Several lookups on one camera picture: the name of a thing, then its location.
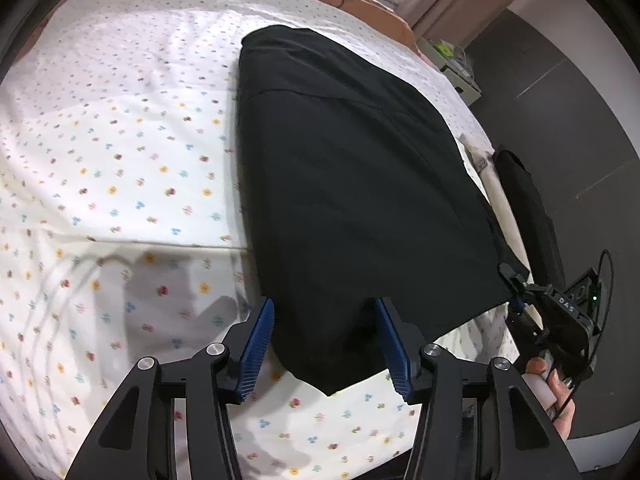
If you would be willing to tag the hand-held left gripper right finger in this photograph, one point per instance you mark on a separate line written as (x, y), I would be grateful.
(395, 350)

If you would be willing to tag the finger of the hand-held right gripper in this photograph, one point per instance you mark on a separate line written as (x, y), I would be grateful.
(525, 322)
(512, 272)

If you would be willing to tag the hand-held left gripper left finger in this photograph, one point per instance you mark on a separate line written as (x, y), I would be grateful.
(255, 345)

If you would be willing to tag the black garment with yellow print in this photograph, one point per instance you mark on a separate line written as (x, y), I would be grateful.
(360, 185)

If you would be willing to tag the person's right hand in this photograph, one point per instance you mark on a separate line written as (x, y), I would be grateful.
(560, 405)

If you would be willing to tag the dark cloth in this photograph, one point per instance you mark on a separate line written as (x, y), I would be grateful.
(530, 210)

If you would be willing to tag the beige mattress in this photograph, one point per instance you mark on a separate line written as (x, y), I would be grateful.
(500, 200)

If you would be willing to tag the white drawer cabinet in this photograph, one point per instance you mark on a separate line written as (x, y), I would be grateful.
(462, 85)

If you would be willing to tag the green object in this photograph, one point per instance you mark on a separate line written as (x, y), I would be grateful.
(443, 49)

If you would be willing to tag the white floral bed sheet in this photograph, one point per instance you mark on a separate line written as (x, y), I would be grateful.
(125, 135)

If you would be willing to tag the crumpled beige blanket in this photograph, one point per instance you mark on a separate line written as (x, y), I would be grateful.
(390, 22)

